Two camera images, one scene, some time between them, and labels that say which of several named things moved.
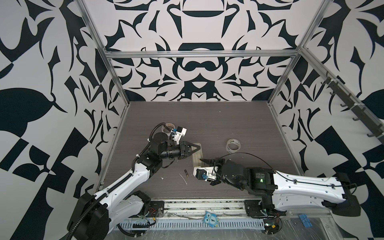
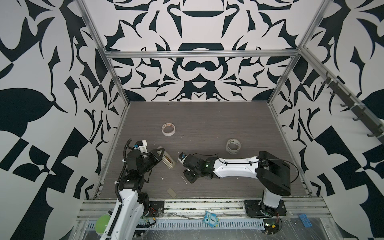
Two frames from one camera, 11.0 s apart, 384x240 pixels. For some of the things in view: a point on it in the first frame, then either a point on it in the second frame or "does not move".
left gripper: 183,149 -> 153,156
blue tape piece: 305,220 does not move
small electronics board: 271,226 does not move
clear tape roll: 232,141 does not move
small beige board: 196,157 -> 167,159
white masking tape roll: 170,124 does not move
